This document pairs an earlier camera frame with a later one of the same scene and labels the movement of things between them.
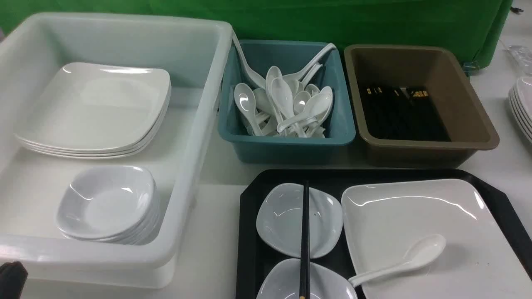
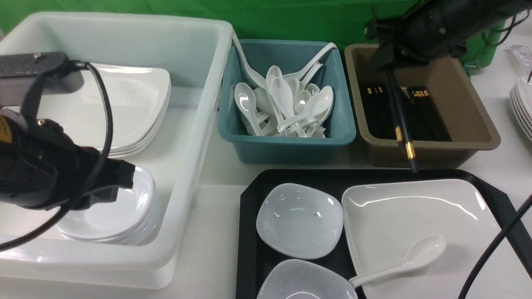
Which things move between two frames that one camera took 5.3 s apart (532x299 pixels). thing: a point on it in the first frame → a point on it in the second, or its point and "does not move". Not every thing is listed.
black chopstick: [303, 271] → [395, 111]
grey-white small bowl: [283, 282] does not move
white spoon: [423, 252] does not move
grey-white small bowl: [279, 220] does not move
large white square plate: [480, 259] does not move
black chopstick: [307, 252] → [409, 143]
